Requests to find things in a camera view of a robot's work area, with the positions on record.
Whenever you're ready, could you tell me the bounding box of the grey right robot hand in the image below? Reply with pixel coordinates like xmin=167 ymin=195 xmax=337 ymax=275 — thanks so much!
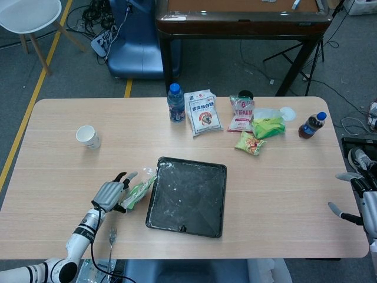
xmin=328 ymin=164 xmax=377 ymax=239

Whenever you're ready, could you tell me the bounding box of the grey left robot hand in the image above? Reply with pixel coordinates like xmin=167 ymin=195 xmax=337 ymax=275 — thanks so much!
xmin=91 ymin=171 xmax=138 ymax=213

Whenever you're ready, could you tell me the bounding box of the green white corn starch bag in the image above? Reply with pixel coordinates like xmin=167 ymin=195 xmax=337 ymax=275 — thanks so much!
xmin=120 ymin=167 xmax=158 ymax=210

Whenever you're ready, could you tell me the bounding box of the blue own robot base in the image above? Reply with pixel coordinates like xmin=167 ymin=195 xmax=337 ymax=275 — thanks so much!
xmin=123 ymin=259 xmax=292 ymax=283

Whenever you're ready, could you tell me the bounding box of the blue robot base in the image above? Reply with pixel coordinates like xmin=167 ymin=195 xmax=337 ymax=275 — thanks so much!
xmin=107 ymin=0 xmax=181 ymax=80

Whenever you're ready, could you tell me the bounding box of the black plastic tray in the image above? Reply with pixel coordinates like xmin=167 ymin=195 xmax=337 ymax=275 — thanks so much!
xmin=145 ymin=156 xmax=228 ymax=239

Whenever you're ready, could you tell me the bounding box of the silver metal fork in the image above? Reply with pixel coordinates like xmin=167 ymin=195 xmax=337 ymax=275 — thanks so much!
xmin=106 ymin=227 xmax=118 ymax=281

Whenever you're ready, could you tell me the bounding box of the grey sneaker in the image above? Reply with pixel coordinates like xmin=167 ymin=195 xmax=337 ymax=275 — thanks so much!
xmin=347 ymin=147 xmax=377 ymax=175

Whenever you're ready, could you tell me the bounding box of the white paper cup stack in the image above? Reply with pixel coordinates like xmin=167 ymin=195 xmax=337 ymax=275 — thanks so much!
xmin=75 ymin=125 xmax=102 ymax=150

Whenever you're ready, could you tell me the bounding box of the dark drink bottle blue cap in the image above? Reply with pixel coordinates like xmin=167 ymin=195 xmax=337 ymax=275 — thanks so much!
xmin=298 ymin=111 xmax=328 ymax=139

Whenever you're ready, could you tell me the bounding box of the clear bottle with blue cap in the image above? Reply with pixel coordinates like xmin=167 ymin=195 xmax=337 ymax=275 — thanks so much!
xmin=167 ymin=83 xmax=186 ymax=123

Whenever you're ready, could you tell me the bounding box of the white round lid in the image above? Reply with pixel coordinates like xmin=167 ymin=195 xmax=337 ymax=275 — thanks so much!
xmin=279 ymin=107 xmax=297 ymax=121

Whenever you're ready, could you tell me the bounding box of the white bag with blue print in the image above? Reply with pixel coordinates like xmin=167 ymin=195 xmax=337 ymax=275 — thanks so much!
xmin=184 ymin=90 xmax=223 ymax=139

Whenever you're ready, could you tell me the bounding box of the clear bag of green packets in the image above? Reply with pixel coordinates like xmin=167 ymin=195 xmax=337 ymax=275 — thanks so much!
xmin=252 ymin=107 xmax=287 ymax=139

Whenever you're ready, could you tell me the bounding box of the small green snack packet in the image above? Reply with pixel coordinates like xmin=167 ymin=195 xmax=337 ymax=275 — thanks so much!
xmin=234 ymin=131 xmax=267 ymax=156

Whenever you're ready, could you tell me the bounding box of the white power strip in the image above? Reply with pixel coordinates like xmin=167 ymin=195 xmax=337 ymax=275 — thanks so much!
xmin=90 ymin=25 xmax=118 ymax=58

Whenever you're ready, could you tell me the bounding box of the white bag with pink print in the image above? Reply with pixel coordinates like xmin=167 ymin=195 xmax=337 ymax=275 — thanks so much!
xmin=227 ymin=94 xmax=256 ymax=133

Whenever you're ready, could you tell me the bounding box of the black tripod stand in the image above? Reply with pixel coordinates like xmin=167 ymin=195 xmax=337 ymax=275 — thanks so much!
xmin=263 ymin=28 xmax=326 ymax=82

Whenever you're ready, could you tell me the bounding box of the white chair with wooden legs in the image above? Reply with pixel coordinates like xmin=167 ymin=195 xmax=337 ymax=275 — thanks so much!
xmin=0 ymin=0 xmax=86 ymax=76

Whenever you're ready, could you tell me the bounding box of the brown mahjong table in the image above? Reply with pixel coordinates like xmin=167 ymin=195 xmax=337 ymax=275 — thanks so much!
xmin=155 ymin=0 xmax=332 ymax=97

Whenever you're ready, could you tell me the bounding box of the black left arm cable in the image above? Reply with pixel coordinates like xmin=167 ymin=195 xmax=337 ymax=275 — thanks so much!
xmin=90 ymin=206 xmax=130 ymax=283

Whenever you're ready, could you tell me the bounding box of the black floor cable bundle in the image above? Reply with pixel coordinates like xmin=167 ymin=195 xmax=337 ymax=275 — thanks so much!
xmin=66 ymin=0 xmax=118 ymax=39

